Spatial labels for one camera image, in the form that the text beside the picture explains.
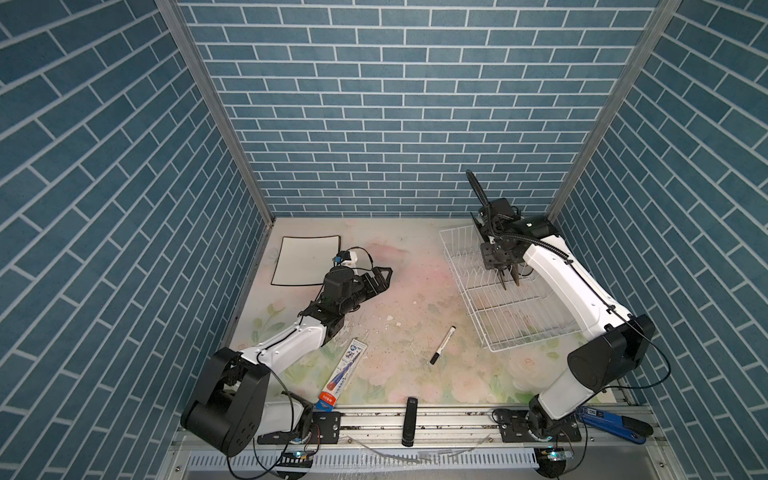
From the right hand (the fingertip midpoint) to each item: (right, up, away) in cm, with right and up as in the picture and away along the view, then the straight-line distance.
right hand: (495, 252), depth 81 cm
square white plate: (-60, -3, +26) cm, 66 cm away
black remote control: (-24, -44, -6) cm, 50 cm away
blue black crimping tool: (+30, -43, -10) cm, 53 cm away
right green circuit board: (+11, -49, -9) cm, 51 cm away
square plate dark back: (+6, -8, +13) cm, 17 cm away
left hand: (-30, -7, +3) cm, 31 cm away
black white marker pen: (-13, -27, +6) cm, 31 cm away
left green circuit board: (-52, -50, -9) cm, 73 cm away
